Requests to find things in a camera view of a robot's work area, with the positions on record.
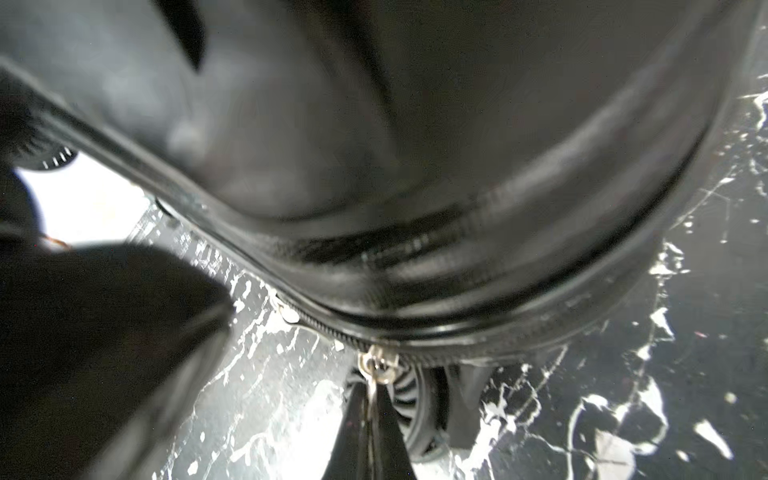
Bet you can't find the black hard-shell suitcase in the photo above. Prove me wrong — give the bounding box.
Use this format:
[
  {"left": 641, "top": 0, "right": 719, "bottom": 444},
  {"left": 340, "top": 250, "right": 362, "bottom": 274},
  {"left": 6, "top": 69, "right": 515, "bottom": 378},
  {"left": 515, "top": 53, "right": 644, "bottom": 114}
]
[{"left": 1, "top": 1, "right": 767, "bottom": 463}]

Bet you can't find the silver zipper pull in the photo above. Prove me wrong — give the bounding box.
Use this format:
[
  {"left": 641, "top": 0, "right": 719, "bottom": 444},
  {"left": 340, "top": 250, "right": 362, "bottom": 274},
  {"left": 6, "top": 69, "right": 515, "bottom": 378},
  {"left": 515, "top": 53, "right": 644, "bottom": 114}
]
[{"left": 357, "top": 345, "right": 400, "bottom": 404}]

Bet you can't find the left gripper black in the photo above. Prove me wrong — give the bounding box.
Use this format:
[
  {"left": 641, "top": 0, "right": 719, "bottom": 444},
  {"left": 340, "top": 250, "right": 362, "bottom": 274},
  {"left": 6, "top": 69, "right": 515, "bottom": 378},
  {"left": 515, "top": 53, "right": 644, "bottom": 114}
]
[{"left": 1, "top": 168, "right": 234, "bottom": 479}]

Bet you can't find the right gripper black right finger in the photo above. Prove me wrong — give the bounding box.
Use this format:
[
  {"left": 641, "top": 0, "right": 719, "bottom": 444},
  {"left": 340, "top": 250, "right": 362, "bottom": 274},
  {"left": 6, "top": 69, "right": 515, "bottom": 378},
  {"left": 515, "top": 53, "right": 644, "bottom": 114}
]
[{"left": 370, "top": 386, "right": 416, "bottom": 480}]

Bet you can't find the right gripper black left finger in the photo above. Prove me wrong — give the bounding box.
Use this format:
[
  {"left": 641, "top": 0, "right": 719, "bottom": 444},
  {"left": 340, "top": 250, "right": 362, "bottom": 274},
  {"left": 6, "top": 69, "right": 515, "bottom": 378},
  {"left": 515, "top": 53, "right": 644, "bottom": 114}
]
[{"left": 322, "top": 383, "right": 369, "bottom": 480}]

